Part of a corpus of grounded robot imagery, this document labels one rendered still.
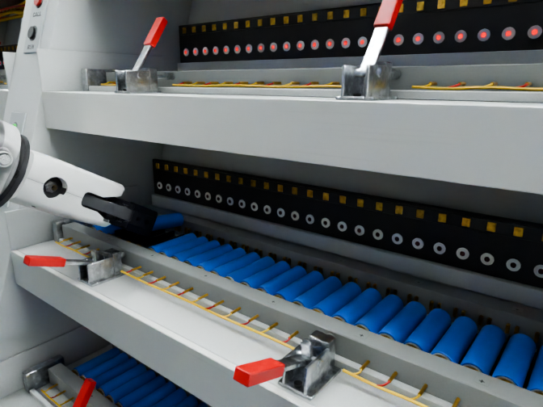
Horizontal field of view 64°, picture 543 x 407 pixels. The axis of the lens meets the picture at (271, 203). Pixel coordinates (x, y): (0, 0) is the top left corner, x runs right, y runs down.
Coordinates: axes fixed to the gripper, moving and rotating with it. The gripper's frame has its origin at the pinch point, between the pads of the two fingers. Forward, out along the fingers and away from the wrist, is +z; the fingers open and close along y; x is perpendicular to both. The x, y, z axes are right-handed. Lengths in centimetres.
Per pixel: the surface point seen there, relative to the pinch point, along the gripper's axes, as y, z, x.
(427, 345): -35.6, 2.4, 2.2
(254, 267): -16.9, 3.9, 0.9
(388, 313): -31.4, 4.4, 1.0
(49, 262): -3.9, -9.7, 6.8
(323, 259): -21.8, 8.2, -2.2
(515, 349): -40.8, 4.7, 0.4
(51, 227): 12.5, -2.3, 4.5
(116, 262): -4.0, -2.8, 5.1
